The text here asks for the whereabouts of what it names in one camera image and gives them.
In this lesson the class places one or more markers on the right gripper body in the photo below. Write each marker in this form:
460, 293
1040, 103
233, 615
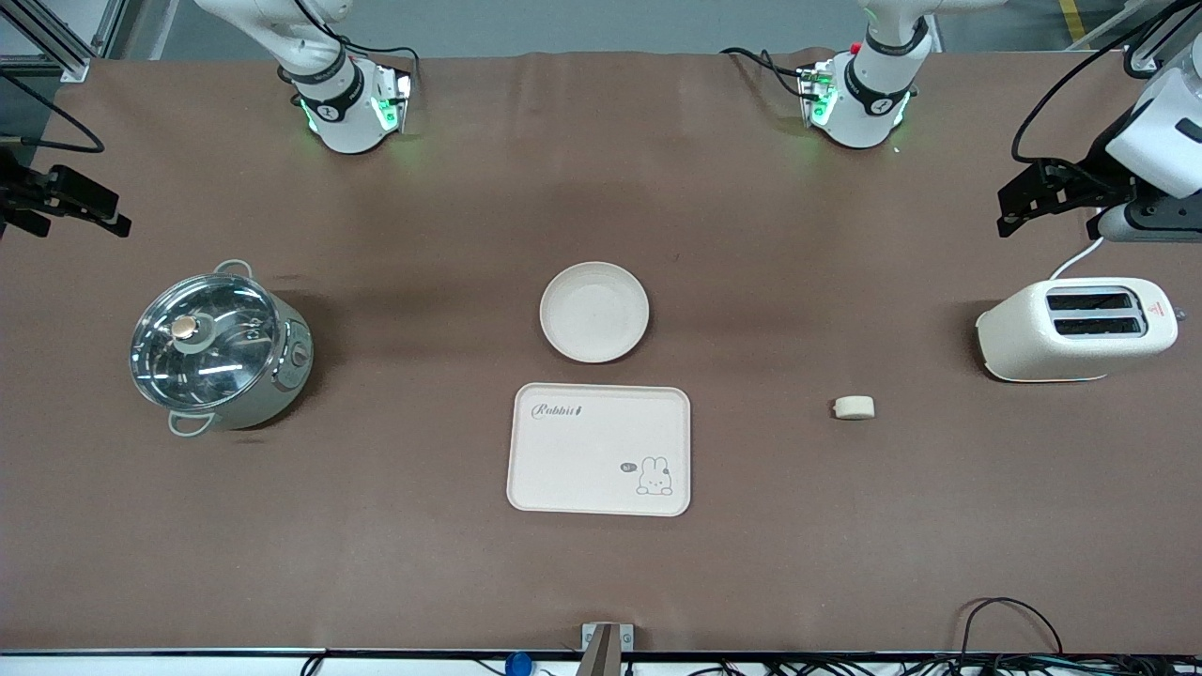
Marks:
13, 191

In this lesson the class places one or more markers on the small white bun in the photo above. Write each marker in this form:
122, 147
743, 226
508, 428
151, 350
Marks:
855, 407

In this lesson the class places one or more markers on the round cream plate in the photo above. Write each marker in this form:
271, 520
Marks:
594, 313

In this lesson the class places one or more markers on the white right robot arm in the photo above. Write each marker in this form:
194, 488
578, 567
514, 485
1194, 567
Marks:
340, 122

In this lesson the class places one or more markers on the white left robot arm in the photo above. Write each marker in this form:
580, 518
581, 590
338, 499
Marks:
869, 108

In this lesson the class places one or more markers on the cream rabbit print tray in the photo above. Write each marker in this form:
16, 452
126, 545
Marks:
582, 460

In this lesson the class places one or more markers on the cream two-slot toaster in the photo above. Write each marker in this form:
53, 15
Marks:
1024, 343

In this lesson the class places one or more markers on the glass pot lid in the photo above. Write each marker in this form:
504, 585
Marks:
235, 368

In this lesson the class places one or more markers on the steel pot with glass lid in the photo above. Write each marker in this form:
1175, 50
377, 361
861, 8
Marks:
293, 376

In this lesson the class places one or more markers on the brown tablecloth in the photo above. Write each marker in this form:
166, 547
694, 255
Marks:
376, 563

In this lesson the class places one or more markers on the blue round knob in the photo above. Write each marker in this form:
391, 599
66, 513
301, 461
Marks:
518, 665

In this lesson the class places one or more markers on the aluminium frame profile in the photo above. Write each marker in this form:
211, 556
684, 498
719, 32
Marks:
1150, 52
56, 52

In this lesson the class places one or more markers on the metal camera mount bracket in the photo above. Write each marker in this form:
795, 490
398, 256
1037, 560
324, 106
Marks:
607, 648

